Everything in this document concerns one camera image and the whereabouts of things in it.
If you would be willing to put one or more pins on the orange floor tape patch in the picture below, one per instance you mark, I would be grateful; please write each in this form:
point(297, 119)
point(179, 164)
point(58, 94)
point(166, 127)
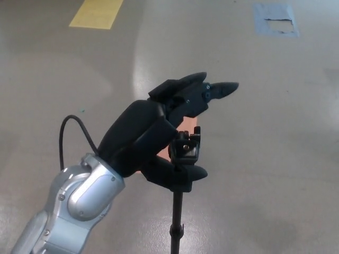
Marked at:
point(189, 122)

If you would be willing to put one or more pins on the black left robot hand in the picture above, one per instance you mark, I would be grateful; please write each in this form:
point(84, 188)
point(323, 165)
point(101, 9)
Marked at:
point(132, 132)

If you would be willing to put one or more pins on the blue floor tape patch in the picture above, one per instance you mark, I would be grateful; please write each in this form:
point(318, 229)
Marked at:
point(270, 12)

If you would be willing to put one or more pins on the black phone stand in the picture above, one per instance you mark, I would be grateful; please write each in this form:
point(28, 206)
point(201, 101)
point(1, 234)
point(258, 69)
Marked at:
point(178, 211)

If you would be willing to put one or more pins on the yellow floor tape patch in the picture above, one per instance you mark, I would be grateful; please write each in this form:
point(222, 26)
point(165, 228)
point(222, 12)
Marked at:
point(95, 14)

